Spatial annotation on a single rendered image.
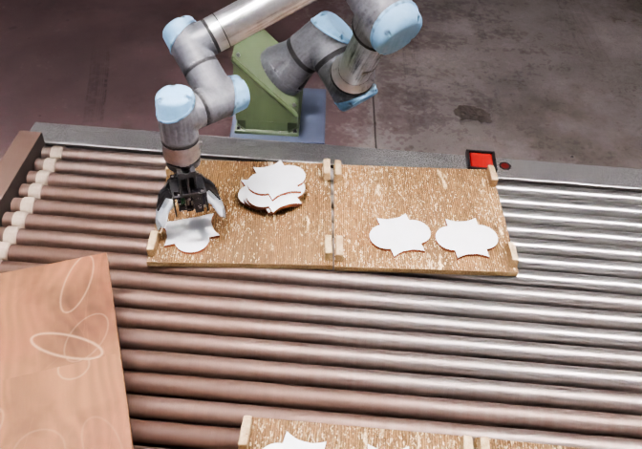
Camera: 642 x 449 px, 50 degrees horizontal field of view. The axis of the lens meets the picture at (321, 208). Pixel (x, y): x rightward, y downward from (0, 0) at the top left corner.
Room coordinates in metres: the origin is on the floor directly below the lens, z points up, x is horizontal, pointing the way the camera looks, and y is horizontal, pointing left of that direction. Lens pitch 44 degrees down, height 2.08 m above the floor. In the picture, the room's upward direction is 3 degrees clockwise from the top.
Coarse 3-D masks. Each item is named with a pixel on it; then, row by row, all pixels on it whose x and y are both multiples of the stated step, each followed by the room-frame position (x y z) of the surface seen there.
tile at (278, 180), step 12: (264, 168) 1.28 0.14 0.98; (276, 168) 1.28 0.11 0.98; (288, 168) 1.28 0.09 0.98; (300, 168) 1.29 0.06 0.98; (252, 180) 1.24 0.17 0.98; (264, 180) 1.24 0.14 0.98; (276, 180) 1.24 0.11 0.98; (288, 180) 1.24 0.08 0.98; (300, 180) 1.24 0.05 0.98; (252, 192) 1.20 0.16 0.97; (264, 192) 1.19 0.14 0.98; (276, 192) 1.20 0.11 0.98; (288, 192) 1.20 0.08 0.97; (300, 192) 1.21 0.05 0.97
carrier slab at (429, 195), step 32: (352, 192) 1.26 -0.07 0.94; (384, 192) 1.26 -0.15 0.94; (416, 192) 1.27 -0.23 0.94; (448, 192) 1.27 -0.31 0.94; (480, 192) 1.28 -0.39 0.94; (352, 224) 1.14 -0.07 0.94; (480, 224) 1.17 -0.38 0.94; (352, 256) 1.04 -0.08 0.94; (384, 256) 1.05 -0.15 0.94; (416, 256) 1.05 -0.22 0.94; (448, 256) 1.06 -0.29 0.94
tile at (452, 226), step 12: (444, 228) 1.14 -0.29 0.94; (456, 228) 1.14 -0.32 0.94; (468, 228) 1.14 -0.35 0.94; (480, 228) 1.14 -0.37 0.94; (444, 240) 1.10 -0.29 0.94; (456, 240) 1.10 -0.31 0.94; (468, 240) 1.11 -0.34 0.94; (480, 240) 1.11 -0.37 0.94; (492, 240) 1.11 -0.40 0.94; (456, 252) 1.06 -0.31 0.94; (468, 252) 1.07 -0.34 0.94; (480, 252) 1.07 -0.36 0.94
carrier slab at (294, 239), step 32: (224, 160) 1.35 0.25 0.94; (224, 192) 1.23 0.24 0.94; (320, 192) 1.25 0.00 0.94; (224, 224) 1.12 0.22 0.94; (256, 224) 1.13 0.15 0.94; (288, 224) 1.13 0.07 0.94; (320, 224) 1.14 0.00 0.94; (160, 256) 1.01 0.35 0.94; (192, 256) 1.02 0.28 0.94; (224, 256) 1.02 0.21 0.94; (256, 256) 1.03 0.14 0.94; (288, 256) 1.03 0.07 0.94; (320, 256) 1.04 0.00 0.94
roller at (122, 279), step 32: (128, 288) 0.95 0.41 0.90; (160, 288) 0.95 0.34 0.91; (192, 288) 0.95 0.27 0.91; (224, 288) 0.95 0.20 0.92; (256, 288) 0.95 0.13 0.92; (288, 288) 0.96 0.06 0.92; (320, 288) 0.96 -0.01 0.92; (512, 320) 0.92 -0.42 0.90; (544, 320) 0.92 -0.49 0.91; (576, 320) 0.92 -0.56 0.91; (608, 320) 0.92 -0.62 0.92; (640, 320) 0.92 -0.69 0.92
